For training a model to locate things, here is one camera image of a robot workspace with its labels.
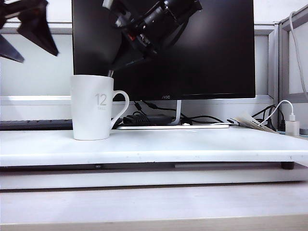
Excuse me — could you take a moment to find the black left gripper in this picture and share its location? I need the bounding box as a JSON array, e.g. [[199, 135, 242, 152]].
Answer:
[[0, 0, 60, 64]]

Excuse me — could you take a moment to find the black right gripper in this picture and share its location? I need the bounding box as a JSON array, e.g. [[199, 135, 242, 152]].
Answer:
[[90, 9, 161, 72]]

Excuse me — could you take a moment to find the white mug with 12 print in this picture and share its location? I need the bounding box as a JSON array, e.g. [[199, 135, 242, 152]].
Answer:
[[69, 74, 130, 141]]

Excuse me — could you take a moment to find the grey back partition panel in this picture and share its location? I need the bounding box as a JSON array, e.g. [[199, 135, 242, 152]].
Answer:
[[0, 21, 276, 122]]

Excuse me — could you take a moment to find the black power adapter brick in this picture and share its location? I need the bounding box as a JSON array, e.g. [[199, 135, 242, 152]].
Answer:
[[123, 114, 175, 126]]

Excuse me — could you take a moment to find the silver monitor stand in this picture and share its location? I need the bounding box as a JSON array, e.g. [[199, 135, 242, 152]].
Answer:
[[115, 100, 231, 130]]

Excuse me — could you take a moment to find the black keyboard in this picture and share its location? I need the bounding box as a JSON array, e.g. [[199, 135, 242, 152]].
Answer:
[[0, 119, 74, 132]]

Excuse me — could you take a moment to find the black AOC monitor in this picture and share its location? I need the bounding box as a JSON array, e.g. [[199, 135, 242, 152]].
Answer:
[[71, 0, 256, 102]]

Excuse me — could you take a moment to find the white riser board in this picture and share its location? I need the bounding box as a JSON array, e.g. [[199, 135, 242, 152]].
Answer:
[[0, 126, 308, 168]]

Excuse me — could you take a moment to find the white lower board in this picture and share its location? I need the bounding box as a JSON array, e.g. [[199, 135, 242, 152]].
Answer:
[[0, 166, 304, 191]]

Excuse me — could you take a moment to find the folded paper booklet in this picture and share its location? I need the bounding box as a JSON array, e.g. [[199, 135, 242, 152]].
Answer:
[[227, 111, 278, 134]]

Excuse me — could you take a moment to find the white USB charger block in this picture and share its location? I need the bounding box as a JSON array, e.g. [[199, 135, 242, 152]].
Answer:
[[285, 120, 300, 136]]

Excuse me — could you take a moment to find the black monitor cable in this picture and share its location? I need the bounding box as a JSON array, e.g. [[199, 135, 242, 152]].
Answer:
[[133, 100, 232, 126]]

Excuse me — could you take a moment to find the black cable bundle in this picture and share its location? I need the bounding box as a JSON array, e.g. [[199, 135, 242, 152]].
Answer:
[[251, 105, 286, 132]]

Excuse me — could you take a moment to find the grey side partition frame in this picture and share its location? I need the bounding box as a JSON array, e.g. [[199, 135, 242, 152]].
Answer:
[[273, 3, 308, 132]]

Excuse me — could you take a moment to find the thick white hanging cable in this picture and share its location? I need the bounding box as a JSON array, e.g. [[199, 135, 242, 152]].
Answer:
[[288, 11, 308, 102]]

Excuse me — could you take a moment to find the thin white USB cable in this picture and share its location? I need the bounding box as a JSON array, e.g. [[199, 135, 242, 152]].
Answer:
[[260, 100, 296, 126]]

